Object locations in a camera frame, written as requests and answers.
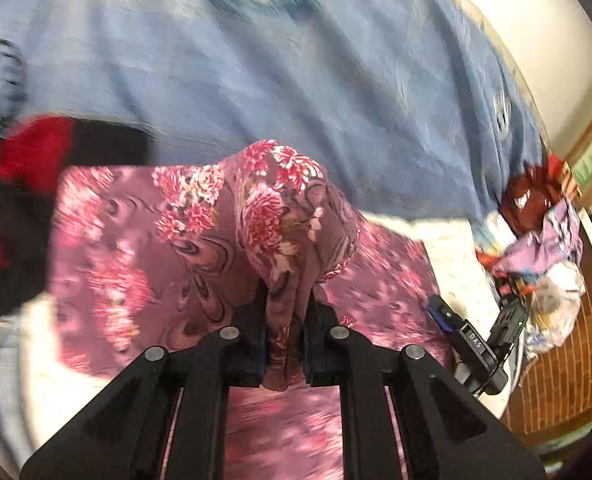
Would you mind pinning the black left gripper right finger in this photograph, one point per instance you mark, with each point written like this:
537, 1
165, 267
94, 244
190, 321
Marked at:
403, 416

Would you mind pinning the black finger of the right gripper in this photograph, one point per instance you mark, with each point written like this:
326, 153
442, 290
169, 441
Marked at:
447, 319

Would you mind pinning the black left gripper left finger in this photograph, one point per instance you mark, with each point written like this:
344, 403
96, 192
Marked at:
163, 416

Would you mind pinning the purple floral shirt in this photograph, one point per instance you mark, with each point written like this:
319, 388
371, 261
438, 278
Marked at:
164, 255

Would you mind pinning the cream floral cloth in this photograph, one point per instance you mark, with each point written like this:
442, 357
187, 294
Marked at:
53, 393

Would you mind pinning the lilac cloth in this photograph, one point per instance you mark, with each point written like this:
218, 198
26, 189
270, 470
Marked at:
536, 252

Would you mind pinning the blue plaid blanket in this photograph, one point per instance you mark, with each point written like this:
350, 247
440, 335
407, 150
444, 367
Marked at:
411, 105

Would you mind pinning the black and red sweater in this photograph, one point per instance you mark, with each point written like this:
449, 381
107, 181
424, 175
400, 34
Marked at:
31, 163

